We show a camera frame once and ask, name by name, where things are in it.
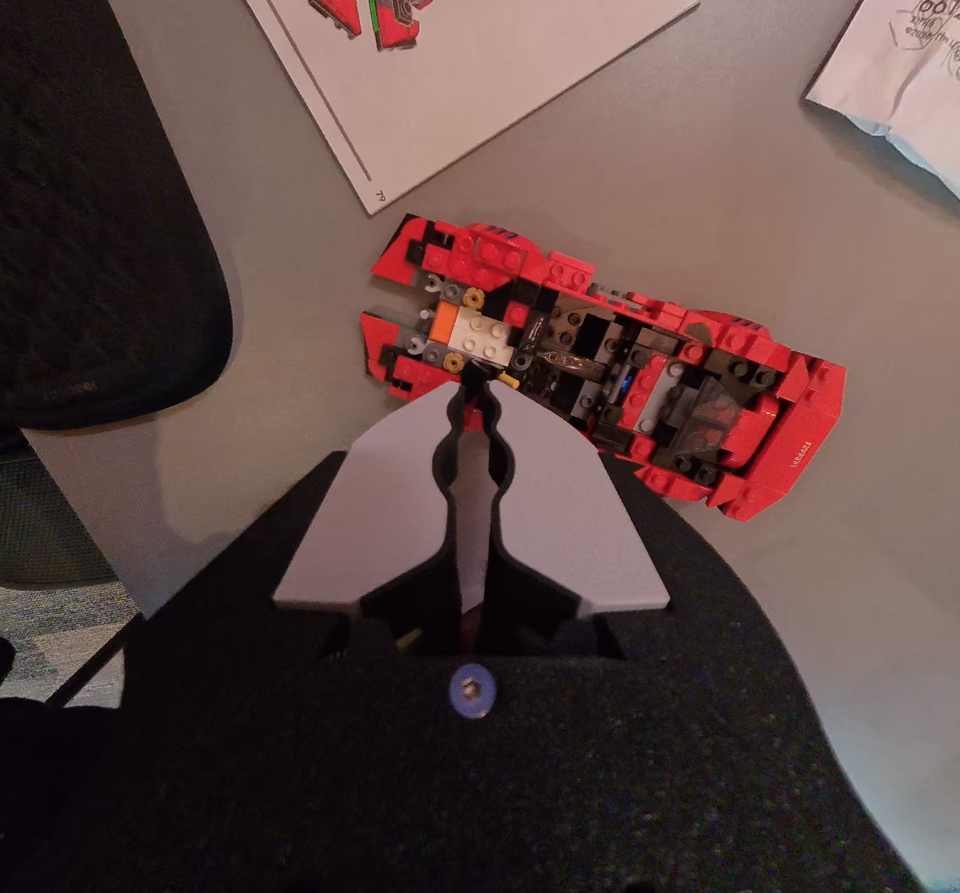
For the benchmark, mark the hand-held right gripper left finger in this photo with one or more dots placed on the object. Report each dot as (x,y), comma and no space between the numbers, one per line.
(375,518)

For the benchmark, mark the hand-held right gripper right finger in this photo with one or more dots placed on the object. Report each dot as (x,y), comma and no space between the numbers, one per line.
(577,518)

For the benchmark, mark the red toy brick car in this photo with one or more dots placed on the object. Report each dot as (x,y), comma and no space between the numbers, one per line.
(787,413)

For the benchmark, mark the black table leg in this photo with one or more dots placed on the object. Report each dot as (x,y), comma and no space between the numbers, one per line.
(94,660)

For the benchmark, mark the mesh office chair seat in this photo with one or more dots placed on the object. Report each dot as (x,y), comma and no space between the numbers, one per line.
(45,518)

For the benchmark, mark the white instruction booklet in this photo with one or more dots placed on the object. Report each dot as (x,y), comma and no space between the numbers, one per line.
(562,30)

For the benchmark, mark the white paper bag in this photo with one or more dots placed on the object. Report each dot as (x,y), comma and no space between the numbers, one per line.
(885,83)

